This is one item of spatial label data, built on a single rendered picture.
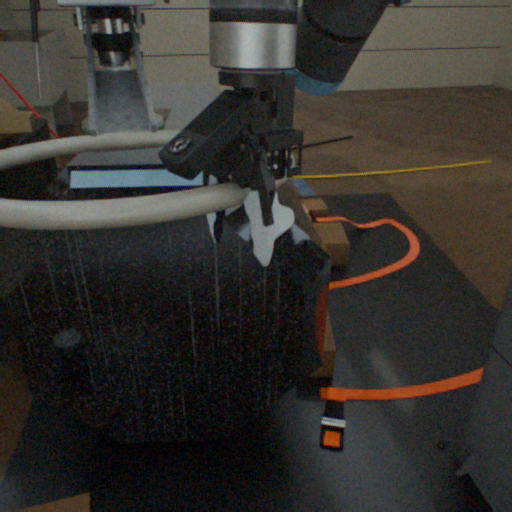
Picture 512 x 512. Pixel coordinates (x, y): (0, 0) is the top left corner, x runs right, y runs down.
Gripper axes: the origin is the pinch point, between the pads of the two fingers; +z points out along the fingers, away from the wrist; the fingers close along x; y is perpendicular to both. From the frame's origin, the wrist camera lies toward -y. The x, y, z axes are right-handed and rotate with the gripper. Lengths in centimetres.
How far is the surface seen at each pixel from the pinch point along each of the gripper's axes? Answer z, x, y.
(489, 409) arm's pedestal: 63, -14, 75
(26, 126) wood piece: 7, 132, 23
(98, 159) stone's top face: 3, 62, 13
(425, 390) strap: 85, 11, 96
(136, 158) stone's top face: 3, 57, 20
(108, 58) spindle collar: -17, 78, 27
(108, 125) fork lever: -6, 52, 12
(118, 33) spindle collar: -22, 77, 29
